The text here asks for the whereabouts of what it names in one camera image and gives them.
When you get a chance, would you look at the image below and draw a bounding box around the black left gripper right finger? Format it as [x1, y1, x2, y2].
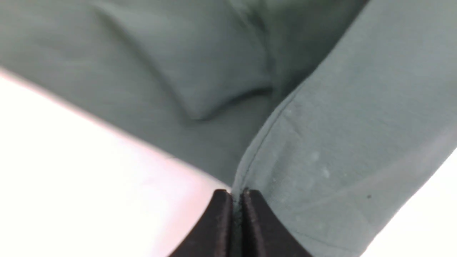
[241, 189, 312, 257]

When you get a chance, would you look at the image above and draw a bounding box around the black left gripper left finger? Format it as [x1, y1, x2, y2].
[170, 189, 233, 257]

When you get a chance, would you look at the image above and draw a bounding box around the green long-sleeved shirt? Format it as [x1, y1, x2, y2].
[1, 0, 456, 257]

